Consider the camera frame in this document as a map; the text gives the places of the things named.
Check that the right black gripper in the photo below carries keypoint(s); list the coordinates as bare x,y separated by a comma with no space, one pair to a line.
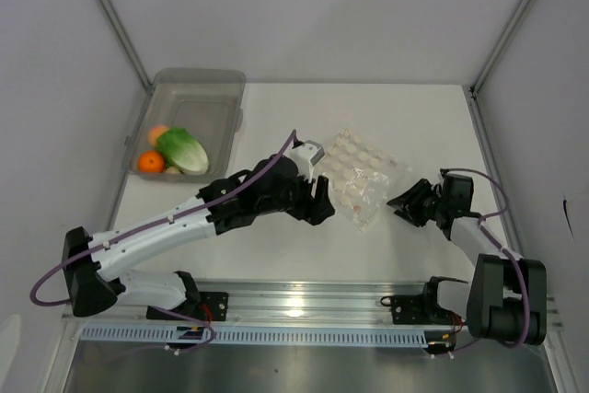
407,202

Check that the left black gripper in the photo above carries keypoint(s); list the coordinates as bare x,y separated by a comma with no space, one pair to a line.
317,209

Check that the clear zip top bag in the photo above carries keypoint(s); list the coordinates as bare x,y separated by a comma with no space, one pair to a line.
362,177

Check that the green plastic lettuce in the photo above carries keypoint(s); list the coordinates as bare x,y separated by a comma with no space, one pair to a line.
182,151

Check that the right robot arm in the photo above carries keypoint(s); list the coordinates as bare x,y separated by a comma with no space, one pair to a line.
505,299

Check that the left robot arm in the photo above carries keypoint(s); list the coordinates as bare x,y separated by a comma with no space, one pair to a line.
101,271

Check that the small garlic bulb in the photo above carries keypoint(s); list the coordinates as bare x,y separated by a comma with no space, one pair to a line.
173,171

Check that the clear plastic container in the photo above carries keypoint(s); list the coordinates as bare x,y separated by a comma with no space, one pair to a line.
204,102

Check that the orange fruit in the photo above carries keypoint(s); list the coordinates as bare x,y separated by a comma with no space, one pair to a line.
151,162

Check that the peach fruit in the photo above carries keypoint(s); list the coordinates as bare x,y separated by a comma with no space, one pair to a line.
155,132

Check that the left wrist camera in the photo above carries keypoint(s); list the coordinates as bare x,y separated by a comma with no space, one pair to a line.
306,155

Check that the aluminium mounting rail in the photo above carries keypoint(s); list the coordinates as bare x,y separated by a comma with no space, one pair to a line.
297,304

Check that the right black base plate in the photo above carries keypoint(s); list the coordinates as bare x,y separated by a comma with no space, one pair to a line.
418,310

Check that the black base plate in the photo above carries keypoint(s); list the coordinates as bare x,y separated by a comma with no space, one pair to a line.
418,310
212,306

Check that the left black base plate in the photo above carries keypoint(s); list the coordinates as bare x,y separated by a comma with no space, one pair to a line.
212,306

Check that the white slotted cable duct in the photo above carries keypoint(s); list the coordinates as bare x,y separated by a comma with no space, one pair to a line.
178,334

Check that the right aluminium frame post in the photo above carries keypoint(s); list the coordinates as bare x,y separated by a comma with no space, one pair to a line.
509,30

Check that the aluminium frame post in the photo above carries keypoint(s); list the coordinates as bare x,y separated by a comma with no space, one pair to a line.
121,35
509,30

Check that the left aluminium frame post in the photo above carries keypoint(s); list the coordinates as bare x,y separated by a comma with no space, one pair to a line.
121,35

